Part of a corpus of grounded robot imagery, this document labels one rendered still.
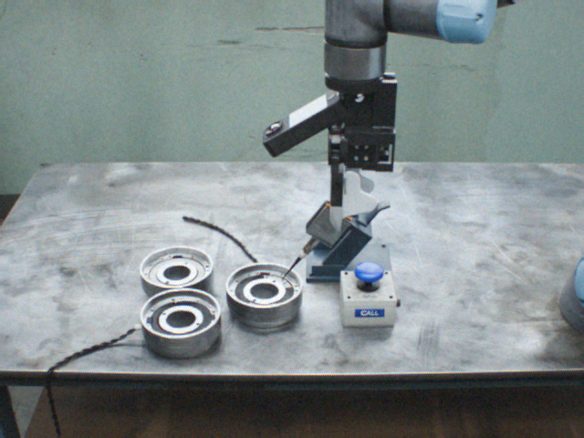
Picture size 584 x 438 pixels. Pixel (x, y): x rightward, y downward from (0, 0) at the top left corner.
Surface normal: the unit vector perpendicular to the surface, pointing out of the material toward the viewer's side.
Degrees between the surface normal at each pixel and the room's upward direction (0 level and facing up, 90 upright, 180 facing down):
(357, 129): 0
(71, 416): 0
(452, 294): 0
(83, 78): 90
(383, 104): 90
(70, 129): 90
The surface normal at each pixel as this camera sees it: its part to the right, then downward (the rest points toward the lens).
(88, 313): 0.00, -0.86
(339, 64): -0.51, 0.44
